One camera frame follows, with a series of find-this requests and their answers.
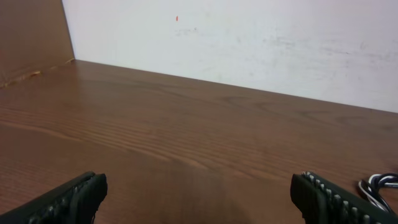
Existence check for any white usb cable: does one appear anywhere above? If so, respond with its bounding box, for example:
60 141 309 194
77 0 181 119
358 174 398 213

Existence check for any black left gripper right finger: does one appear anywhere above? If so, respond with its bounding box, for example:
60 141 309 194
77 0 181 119
290 171 397 224

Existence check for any brown cardboard panel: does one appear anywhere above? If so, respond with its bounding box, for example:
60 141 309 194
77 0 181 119
1 0 75 88

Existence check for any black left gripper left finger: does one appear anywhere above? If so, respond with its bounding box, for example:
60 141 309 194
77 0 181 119
1 171 108 224

